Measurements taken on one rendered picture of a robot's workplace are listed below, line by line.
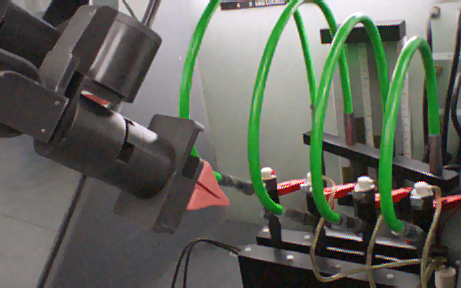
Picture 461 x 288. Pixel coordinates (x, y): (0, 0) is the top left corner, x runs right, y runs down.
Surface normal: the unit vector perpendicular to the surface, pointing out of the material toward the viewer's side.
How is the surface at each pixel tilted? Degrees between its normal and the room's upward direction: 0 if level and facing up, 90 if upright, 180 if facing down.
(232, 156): 90
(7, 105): 90
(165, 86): 90
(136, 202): 47
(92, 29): 91
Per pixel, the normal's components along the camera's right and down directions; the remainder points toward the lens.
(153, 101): 0.83, 0.06
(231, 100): -0.54, 0.37
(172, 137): -0.65, -0.38
